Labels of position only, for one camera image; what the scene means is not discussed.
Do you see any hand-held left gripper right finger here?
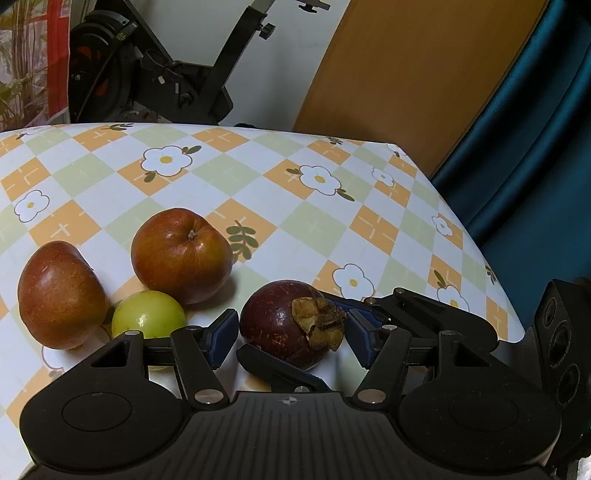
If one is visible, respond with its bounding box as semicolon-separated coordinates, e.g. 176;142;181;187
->
348;309;498;409

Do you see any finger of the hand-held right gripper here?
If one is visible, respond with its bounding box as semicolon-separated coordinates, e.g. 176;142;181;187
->
321;287;500;358
235;344;341;394

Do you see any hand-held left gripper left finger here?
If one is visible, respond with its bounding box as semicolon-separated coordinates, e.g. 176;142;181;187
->
90;308;241;409

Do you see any dark purple mangosteen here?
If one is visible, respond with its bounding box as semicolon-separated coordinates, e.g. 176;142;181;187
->
239;280;348;370

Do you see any green round fruit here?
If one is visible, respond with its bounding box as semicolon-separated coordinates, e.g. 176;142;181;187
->
111;291;189;372

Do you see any red apple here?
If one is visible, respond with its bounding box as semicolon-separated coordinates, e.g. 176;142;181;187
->
17;241;109;350
130;208;234;305

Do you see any checked floral tablecloth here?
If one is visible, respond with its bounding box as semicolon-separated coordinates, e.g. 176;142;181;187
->
0;122;527;480

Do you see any teal curtain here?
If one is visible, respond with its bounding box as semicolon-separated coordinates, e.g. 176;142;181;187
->
429;0;591;296

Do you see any wooden door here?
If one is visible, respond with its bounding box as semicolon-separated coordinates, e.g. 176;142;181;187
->
293;0;550;178

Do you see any black exercise bike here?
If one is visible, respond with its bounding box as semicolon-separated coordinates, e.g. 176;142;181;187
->
68;0;333;127

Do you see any printed backdrop cloth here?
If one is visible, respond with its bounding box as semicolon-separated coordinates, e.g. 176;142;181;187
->
0;0;71;132

